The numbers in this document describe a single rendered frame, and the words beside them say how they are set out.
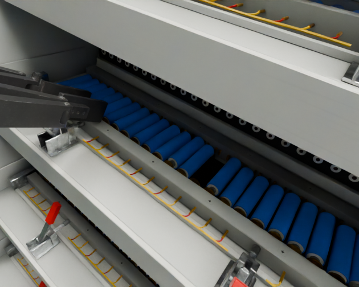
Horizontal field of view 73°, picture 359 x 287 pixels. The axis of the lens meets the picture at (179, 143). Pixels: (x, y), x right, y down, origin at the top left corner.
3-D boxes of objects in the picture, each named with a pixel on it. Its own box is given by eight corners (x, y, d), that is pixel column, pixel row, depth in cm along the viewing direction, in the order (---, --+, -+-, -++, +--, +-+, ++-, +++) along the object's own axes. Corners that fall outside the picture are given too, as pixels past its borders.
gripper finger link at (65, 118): (46, 98, 25) (64, 110, 24) (85, 104, 30) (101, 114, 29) (42, 111, 26) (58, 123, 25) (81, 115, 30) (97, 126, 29)
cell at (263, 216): (280, 199, 31) (261, 234, 26) (266, 191, 31) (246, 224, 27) (286, 189, 30) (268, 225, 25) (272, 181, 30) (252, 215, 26)
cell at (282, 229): (296, 207, 30) (280, 245, 26) (282, 199, 31) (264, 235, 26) (303, 198, 29) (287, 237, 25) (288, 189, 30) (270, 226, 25)
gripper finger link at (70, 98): (58, 91, 27) (62, 94, 27) (105, 100, 33) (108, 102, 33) (51, 115, 28) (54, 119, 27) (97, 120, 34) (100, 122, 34)
